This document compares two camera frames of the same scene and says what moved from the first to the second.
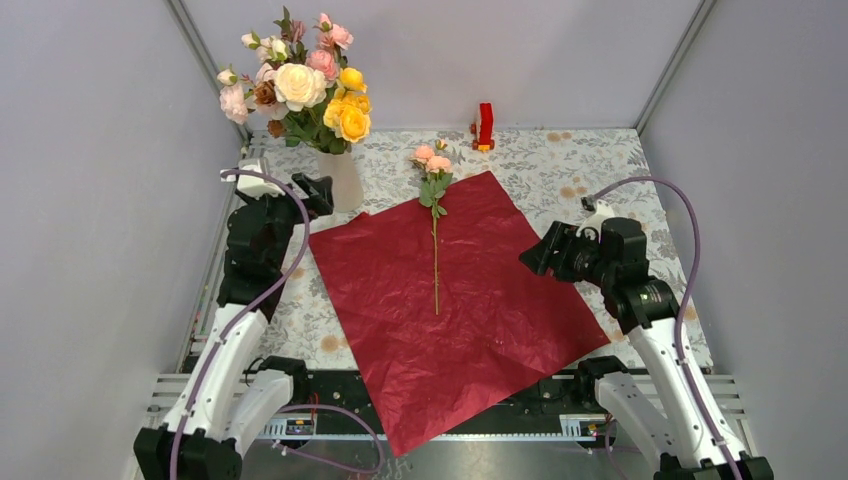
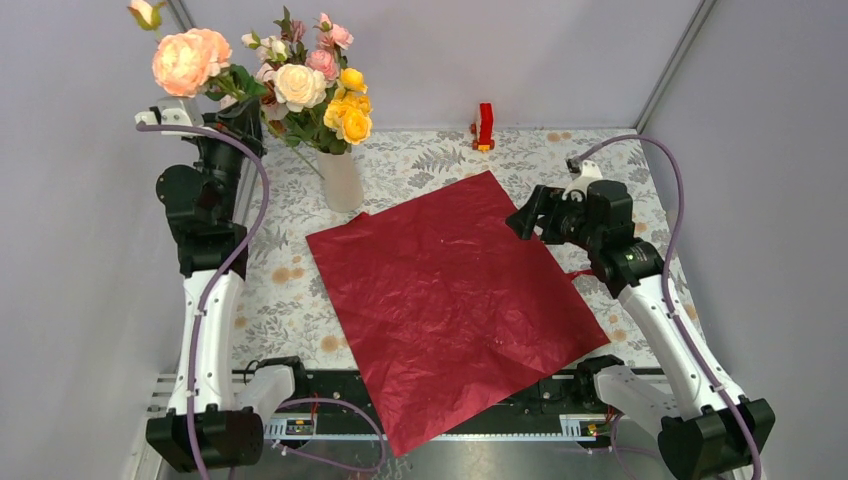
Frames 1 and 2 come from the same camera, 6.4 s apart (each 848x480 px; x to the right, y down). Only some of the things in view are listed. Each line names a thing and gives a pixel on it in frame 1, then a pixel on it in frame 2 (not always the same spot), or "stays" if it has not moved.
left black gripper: x=320 y=200 -> x=242 y=122
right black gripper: x=560 y=236 -> x=544 y=200
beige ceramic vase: x=347 y=190 stays
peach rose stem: x=436 y=166 -> x=186 y=61
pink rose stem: x=233 y=100 -> x=271 y=50
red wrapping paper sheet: x=441 y=316 stays
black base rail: x=341 y=404 stays
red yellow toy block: x=486 y=142 stays
